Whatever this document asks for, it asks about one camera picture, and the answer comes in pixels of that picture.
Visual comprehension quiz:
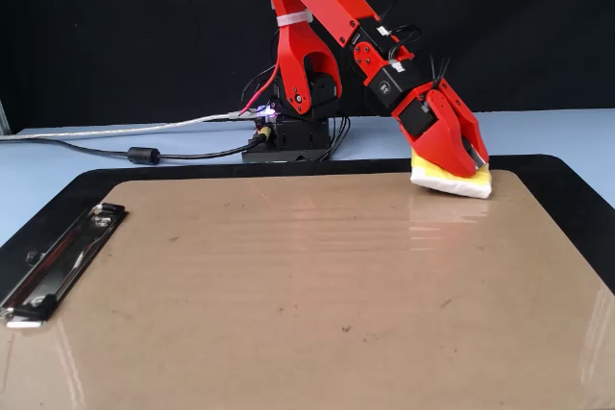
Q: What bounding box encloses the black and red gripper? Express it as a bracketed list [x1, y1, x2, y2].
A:
[390, 78, 490, 179]

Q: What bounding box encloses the yellow sponge with black knob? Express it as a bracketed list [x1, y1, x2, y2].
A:
[408, 148, 494, 200]

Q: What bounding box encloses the black mat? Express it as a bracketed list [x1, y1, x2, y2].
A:
[0, 154, 615, 296]

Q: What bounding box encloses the white tie band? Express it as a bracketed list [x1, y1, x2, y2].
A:
[275, 10, 314, 28]

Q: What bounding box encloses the brown clipboard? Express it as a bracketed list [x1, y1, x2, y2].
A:
[0, 168, 615, 410]

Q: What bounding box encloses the metal clipboard clip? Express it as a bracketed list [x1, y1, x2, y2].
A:
[0, 202, 130, 330]

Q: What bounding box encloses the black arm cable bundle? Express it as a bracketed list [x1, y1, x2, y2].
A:
[239, 0, 453, 161]

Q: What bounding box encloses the red wire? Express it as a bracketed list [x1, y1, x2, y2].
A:
[242, 30, 283, 116]

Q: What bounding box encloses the black power cable with ferrite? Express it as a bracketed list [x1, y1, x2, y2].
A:
[0, 137, 263, 166]

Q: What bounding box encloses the silver USB cable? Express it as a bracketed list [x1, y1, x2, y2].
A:
[0, 107, 258, 142]

